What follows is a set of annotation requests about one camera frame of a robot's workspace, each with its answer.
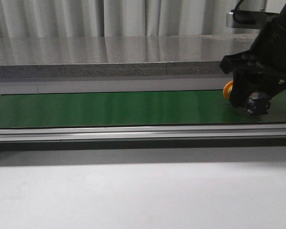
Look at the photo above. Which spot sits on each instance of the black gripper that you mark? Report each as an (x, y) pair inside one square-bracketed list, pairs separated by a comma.
[(251, 68)]

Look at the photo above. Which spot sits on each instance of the yellow push button switch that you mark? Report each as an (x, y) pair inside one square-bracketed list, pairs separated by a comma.
[(257, 103)]

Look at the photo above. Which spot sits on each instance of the green conveyor belt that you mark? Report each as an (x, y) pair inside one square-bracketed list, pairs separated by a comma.
[(128, 109)]

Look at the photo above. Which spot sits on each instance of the white pleated curtain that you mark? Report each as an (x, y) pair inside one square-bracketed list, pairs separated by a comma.
[(111, 18)]

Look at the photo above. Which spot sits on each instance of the grey conveyor back rail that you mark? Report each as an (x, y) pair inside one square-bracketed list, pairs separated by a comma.
[(119, 84)]

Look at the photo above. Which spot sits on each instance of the aluminium conveyor front rail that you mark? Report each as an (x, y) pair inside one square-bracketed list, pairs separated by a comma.
[(143, 132)]

